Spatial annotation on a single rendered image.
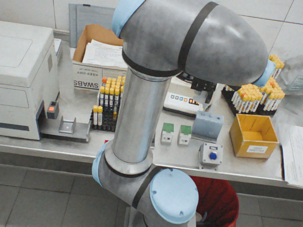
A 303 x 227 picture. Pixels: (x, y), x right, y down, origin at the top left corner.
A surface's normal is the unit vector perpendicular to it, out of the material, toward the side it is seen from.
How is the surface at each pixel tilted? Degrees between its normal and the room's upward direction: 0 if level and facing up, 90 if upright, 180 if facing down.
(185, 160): 0
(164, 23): 60
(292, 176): 0
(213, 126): 90
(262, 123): 90
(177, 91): 90
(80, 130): 0
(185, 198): 11
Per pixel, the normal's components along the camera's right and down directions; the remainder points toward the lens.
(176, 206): 0.25, -0.58
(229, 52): 0.24, 0.41
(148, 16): -0.38, 0.15
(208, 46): -0.19, 0.33
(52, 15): -0.06, 0.71
